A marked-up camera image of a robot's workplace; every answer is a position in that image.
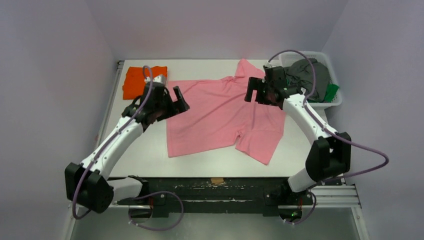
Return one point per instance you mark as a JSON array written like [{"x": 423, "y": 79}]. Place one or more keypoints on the white plastic basket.
[{"x": 288, "y": 58}]

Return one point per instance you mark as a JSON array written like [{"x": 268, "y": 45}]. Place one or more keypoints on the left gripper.
[{"x": 182, "y": 107}]

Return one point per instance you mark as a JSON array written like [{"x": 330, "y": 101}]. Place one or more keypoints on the grey t shirt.
[{"x": 300, "y": 74}]

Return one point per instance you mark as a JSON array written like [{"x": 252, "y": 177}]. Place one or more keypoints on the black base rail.
[{"x": 233, "y": 195}]

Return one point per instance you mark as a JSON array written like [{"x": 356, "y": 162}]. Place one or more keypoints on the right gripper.
[{"x": 260, "y": 91}]

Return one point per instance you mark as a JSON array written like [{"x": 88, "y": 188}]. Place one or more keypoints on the pink t shirt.
[{"x": 220, "y": 117}]

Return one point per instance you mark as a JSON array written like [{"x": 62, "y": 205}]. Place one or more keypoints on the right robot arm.
[{"x": 330, "y": 152}]

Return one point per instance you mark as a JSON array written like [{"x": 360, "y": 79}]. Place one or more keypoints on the brown tape piece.
[{"x": 217, "y": 180}]

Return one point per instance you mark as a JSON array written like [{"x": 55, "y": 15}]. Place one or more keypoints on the folded orange t shirt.
[{"x": 136, "y": 79}]

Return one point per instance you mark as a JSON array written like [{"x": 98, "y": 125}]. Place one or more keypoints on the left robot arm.
[{"x": 87, "y": 183}]

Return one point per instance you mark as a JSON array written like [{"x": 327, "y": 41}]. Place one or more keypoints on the green t shirt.
[{"x": 331, "y": 92}]

